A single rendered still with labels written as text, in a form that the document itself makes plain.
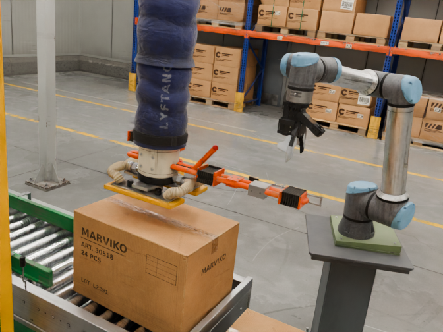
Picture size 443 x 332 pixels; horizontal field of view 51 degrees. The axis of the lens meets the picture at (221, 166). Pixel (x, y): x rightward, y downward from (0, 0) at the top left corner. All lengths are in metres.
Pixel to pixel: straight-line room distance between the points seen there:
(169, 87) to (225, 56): 7.93
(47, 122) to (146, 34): 3.16
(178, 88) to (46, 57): 3.02
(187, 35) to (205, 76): 8.18
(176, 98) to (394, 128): 0.99
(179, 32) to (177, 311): 1.06
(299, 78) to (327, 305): 1.42
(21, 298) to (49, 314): 0.17
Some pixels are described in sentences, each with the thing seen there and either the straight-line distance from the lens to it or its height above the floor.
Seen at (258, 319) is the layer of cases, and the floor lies 0.54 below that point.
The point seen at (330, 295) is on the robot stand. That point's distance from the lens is 2.63.
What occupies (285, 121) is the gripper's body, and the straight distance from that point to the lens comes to 1.65.
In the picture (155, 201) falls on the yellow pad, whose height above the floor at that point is 1.08.
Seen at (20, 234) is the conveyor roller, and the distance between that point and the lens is 2.87.
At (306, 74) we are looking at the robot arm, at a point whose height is 1.64.
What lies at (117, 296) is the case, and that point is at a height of 0.64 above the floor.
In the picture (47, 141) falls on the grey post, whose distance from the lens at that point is 4.91.
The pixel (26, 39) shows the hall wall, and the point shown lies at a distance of 12.58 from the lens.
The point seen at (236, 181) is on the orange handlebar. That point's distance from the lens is 1.78.
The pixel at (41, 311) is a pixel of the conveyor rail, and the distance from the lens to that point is 2.23.
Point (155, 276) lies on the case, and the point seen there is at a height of 0.81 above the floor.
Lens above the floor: 1.80
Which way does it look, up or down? 18 degrees down
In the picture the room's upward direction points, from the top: 6 degrees clockwise
